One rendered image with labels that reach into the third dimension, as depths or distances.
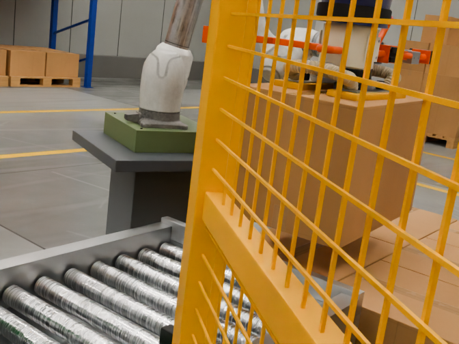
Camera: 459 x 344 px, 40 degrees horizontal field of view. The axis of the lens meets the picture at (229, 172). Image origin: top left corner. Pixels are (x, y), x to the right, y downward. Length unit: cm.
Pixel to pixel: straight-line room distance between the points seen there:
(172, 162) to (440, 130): 705
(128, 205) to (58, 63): 771
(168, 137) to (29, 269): 84
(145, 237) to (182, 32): 93
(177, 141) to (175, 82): 21
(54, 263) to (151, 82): 87
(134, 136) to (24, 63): 746
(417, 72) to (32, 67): 550
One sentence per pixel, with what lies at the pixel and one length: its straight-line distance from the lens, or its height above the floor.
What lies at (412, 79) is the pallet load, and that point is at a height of 83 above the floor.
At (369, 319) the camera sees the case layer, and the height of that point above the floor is 52.
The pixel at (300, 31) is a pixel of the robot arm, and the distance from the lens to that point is 236.
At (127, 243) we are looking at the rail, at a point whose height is 58.
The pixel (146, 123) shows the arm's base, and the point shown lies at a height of 85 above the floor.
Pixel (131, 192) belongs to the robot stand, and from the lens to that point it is 230.
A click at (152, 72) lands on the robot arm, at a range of 230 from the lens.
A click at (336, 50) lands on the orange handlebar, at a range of 189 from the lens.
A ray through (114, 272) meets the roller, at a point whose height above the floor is 55.
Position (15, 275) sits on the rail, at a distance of 164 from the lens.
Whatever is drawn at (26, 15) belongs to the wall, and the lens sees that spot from 1113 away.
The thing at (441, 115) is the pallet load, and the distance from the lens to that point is 896.
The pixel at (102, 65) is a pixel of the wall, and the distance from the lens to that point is 1194.
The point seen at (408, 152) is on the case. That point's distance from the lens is 211.
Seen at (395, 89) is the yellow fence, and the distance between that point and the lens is 40.
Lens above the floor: 122
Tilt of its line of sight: 13 degrees down
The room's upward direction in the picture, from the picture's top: 7 degrees clockwise
